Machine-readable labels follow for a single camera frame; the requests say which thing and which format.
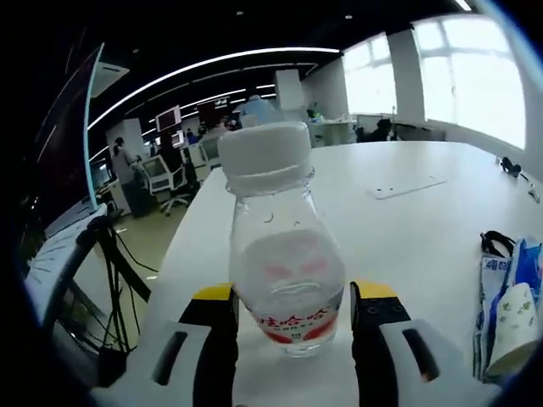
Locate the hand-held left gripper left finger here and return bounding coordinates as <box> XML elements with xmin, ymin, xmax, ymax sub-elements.
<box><xmin>91</xmin><ymin>284</ymin><xmax>238</xmax><ymax>407</ymax></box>

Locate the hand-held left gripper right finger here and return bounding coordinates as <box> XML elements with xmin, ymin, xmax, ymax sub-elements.
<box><xmin>348</xmin><ymin>279</ymin><xmax>504</xmax><ymax>407</ymax></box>

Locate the clear bag with blue pad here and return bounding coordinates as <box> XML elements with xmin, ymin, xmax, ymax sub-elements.
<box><xmin>473</xmin><ymin>239</ymin><xmax>543</xmax><ymax>381</ymax></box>

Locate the green print paper cup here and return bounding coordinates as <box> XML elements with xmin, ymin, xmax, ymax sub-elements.
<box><xmin>483</xmin><ymin>282</ymin><xmax>543</xmax><ymax>378</ymax></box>

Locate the clear plastic water bottle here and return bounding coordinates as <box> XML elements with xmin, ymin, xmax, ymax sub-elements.
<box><xmin>216</xmin><ymin>120</ymin><xmax>345</xmax><ymax>360</ymax></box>

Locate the black cable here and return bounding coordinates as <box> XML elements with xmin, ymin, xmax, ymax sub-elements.
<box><xmin>479</xmin><ymin>231</ymin><xmax>517</xmax><ymax>258</ymax></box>

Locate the white table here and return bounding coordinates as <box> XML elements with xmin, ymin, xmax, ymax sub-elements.
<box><xmin>92</xmin><ymin>140</ymin><xmax>543</xmax><ymax>407</ymax></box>

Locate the black laptop stand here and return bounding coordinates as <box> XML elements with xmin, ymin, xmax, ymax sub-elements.
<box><xmin>76</xmin><ymin>215</ymin><xmax>152</xmax><ymax>378</ymax></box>

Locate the white office chair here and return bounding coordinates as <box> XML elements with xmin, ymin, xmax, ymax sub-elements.
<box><xmin>142</xmin><ymin>154</ymin><xmax>196</xmax><ymax>216</ymax></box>

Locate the black headset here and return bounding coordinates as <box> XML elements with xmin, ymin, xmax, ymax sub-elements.
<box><xmin>495</xmin><ymin>155</ymin><xmax>523</xmax><ymax>178</ymax></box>

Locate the pink monitor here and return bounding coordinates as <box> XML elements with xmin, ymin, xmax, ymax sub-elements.
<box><xmin>154</xmin><ymin>105</ymin><xmax>182</xmax><ymax>133</ymax></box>

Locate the silver laptop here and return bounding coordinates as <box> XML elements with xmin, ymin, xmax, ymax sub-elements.
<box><xmin>23</xmin><ymin>42</ymin><xmax>109</xmax><ymax>293</ymax></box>

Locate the ceiling light strip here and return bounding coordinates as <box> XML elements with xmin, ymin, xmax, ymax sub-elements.
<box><xmin>87</xmin><ymin>47</ymin><xmax>343</xmax><ymax>131</ymax></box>

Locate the white table cable cover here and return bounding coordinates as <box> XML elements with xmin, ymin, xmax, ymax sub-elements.
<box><xmin>367</xmin><ymin>176</ymin><xmax>449</xmax><ymax>200</ymax></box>

